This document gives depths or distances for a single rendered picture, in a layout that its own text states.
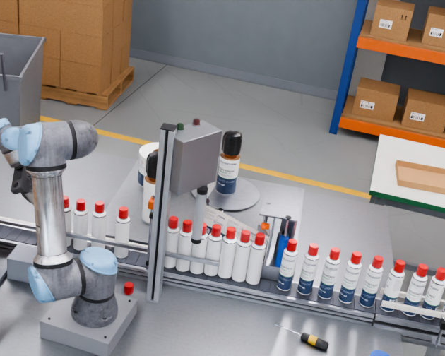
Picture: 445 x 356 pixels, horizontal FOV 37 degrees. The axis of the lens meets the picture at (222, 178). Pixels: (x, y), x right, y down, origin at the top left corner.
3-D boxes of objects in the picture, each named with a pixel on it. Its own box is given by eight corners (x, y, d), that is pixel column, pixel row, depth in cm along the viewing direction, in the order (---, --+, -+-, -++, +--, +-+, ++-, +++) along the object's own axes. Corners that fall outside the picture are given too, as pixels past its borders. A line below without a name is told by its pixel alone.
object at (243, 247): (246, 275, 244) (253, 229, 234) (244, 284, 239) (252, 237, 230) (232, 273, 244) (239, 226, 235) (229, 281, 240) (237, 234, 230)
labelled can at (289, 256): (291, 285, 242) (300, 238, 233) (289, 293, 238) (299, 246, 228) (277, 282, 243) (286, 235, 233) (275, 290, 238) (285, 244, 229)
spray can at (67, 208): (73, 241, 249) (73, 195, 240) (68, 249, 245) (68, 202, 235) (60, 239, 250) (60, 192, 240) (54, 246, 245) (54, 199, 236)
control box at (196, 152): (215, 181, 220) (222, 130, 211) (178, 196, 208) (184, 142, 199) (195, 169, 226) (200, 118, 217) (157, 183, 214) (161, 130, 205)
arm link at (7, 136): (37, 125, 223) (27, 123, 232) (3, 128, 217) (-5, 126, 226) (39, 148, 224) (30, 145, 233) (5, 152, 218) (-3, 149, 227)
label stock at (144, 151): (187, 191, 293) (190, 162, 287) (143, 193, 286) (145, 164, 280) (174, 169, 310) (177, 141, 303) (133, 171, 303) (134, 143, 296)
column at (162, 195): (161, 296, 236) (177, 125, 204) (157, 304, 232) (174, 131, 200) (149, 293, 236) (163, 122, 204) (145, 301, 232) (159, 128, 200)
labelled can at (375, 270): (372, 301, 240) (386, 254, 230) (373, 310, 235) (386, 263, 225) (358, 298, 240) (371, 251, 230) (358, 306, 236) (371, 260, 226)
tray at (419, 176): (458, 176, 357) (460, 171, 356) (464, 198, 337) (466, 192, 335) (395, 165, 361) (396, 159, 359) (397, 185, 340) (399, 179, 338)
